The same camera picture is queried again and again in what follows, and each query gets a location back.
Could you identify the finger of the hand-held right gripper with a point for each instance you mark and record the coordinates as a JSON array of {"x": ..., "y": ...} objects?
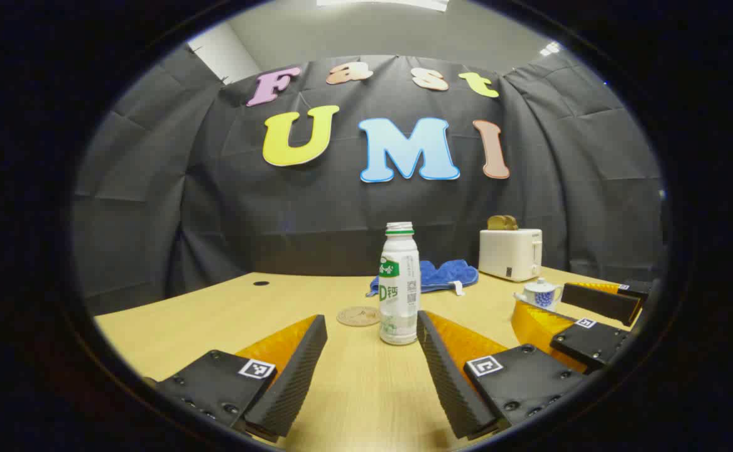
[
  {"x": 592, "y": 345},
  {"x": 598, "y": 303}
]

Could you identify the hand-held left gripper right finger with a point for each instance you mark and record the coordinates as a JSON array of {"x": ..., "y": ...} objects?
[{"x": 445, "y": 376}]

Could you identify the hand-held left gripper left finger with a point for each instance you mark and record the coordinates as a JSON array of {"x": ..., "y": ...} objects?
[{"x": 297, "y": 376}]

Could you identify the white blue-patterned teacup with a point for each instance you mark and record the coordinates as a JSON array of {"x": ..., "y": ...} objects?
[{"x": 542, "y": 299}]

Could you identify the round wooden coaster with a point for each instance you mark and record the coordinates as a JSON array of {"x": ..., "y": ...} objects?
[{"x": 355, "y": 316}]

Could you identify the white green-label water bottle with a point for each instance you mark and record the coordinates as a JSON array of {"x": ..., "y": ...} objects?
[{"x": 399, "y": 301}]

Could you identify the blue towel cloth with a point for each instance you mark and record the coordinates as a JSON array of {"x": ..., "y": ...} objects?
[{"x": 441, "y": 275}]

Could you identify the cream white toaster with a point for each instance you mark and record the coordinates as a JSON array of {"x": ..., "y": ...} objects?
[{"x": 507, "y": 254}]

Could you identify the brown toast slice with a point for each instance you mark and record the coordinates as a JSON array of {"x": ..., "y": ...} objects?
[
  {"x": 495, "y": 223},
  {"x": 511, "y": 223}
]

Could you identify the black backdrop cloth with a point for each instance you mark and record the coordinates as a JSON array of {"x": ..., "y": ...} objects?
[{"x": 316, "y": 213}]

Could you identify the small ceiling light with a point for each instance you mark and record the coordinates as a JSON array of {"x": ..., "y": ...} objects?
[{"x": 550, "y": 48}]

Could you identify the large ceiling light panel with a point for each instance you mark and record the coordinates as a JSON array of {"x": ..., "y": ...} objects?
[{"x": 385, "y": 4}]

